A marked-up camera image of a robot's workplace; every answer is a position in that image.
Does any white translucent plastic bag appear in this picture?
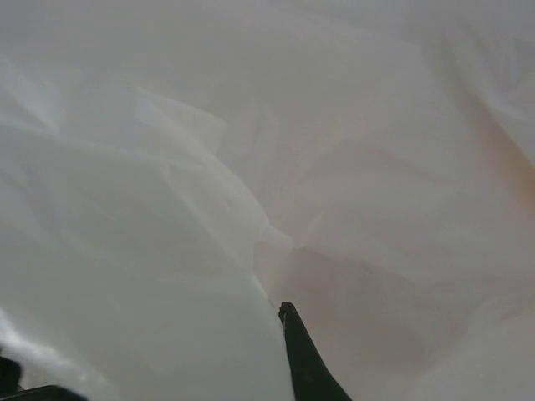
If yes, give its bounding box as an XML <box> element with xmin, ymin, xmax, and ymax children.
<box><xmin>0</xmin><ymin>0</ymin><xmax>535</xmax><ymax>401</ymax></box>

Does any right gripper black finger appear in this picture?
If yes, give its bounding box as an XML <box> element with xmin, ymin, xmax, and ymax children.
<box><xmin>278</xmin><ymin>301</ymin><xmax>354</xmax><ymax>401</ymax></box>

